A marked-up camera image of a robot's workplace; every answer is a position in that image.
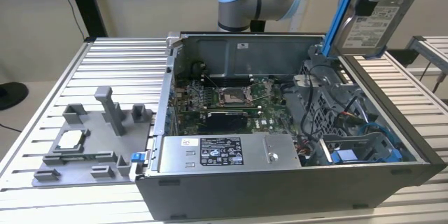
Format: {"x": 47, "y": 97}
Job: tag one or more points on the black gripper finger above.
{"x": 367, "y": 6}

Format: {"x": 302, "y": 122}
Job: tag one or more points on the hard disk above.
{"x": 371, "y": 30}

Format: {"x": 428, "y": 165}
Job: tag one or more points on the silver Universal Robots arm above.
{"x": 238, "y": 11}

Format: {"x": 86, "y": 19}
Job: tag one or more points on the grey metal disk bay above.
{"x": 364, "y": 140}

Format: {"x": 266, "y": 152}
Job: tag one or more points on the black box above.
{"x": 403, "y": 56}

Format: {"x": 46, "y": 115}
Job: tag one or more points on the aluminium slat side table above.
{"x": 431, "y": 45}

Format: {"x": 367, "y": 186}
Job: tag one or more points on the green motherboard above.
{"x": 272, "y": 121}

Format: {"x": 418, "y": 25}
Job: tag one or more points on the CPU socket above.
{"x": 232, "y": 98}

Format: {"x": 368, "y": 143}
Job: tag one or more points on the thin metal locking lever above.
{"x": 214, "y": 82}

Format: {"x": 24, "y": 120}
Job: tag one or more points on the black graphics card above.
{"x": 227, "y": 123}

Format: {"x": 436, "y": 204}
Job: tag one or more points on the silver power supply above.
{"x": 171, "y": 155}

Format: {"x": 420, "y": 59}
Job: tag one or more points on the dark grey PC case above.
{"x": 244, "y": 195}

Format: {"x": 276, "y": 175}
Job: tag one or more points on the blue case latch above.
{"x": 138, "y": 159}

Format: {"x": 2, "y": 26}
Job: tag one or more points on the grey parts rack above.
{"x": 98, "y": 142}

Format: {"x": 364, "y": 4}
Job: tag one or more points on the silver CPU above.
{"x": 71, "y": 141}

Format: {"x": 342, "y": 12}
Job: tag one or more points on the black round stand base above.
{"x": 12, "y": 95}

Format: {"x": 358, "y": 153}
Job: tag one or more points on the blue disk bay bracket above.
{"x": 344, "y": 155}

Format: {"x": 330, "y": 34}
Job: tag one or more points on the black upright post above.
{"x": 91, "y": 6}

